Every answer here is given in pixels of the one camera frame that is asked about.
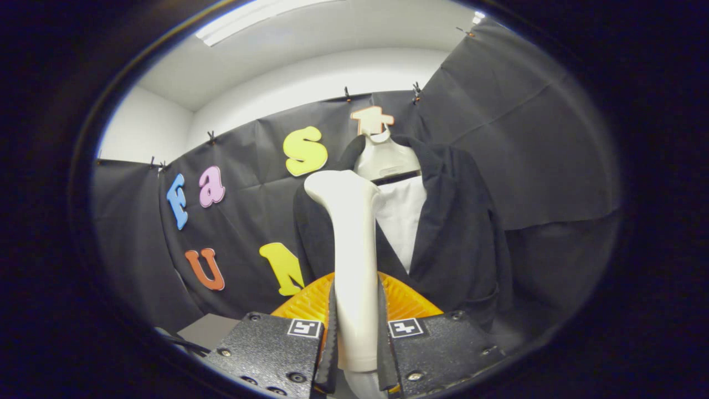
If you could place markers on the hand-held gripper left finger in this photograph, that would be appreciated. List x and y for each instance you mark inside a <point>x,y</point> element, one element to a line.
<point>330,360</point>

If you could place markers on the white padded ironing board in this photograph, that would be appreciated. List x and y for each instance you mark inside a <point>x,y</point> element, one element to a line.
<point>404,221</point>

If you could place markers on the small ceiling light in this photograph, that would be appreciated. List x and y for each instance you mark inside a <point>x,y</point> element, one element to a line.
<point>479,16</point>

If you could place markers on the grey cabinet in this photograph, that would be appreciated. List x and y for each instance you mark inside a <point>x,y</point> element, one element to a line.
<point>210,330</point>

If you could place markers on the white garment steamer head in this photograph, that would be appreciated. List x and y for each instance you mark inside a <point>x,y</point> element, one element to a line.
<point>354,266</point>

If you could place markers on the black backdrop cloth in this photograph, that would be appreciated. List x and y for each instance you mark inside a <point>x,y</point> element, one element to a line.
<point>554,138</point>

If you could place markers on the black blazer jacket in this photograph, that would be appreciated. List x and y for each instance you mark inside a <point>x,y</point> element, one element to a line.
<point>460,249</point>

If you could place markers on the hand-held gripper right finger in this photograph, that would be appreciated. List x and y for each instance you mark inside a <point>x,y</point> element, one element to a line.
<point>385,354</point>

